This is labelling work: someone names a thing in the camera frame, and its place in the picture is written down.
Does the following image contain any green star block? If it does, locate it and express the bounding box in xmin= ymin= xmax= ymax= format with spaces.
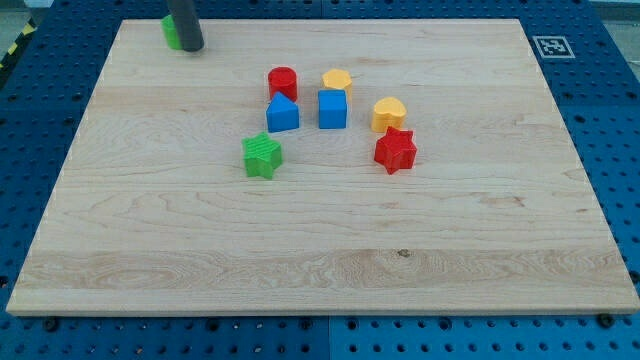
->
xmin=242 ymin=132 xmax=283 ymax=179

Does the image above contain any blue triangle block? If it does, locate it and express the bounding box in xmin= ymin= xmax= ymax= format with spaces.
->
xmin=266 ymin=92 xmax=300 ymax=133

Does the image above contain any green block behind rod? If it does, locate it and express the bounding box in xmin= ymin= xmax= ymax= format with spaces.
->
xmin=160 ymin=14 xmax=182 ymax=50

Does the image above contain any white fiducial marker tag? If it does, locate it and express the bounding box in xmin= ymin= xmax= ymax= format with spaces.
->
xmin=533 ymin=35 xmax=575 ymax=59

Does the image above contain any red cylinder block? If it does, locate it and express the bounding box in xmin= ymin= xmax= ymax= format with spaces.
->
xmin=267 ymin=66 xmax=298 ymax=102

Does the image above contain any yellow heart block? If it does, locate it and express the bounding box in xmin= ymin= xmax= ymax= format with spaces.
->
xmin=371 ymin=97 xmax=407 ymax=133

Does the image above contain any black yellow hazard tape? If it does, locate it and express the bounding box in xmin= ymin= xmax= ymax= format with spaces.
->
xmin=1 ymin=18 xmax=37 ymax=70

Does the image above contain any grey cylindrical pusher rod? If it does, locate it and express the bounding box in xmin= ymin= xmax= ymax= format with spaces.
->
xmin=167 ymin=0 xmax=204 ymax=52

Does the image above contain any red star block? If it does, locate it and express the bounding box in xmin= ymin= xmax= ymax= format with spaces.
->
xmin=374 ymin=126 xmax=417 ymax=175

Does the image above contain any light wooden board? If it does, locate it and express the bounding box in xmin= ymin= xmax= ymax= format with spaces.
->
xmin=7 ymin=19 xmax=639 ymax=317

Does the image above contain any yellow hexagon block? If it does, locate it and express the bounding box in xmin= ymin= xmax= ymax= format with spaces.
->
xmin=322 ymin=68 xmax=353 ymax=102

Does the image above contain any blue cube block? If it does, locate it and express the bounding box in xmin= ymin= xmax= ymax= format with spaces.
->
xmin=318 ymin=89 xmax=348 ymax=129

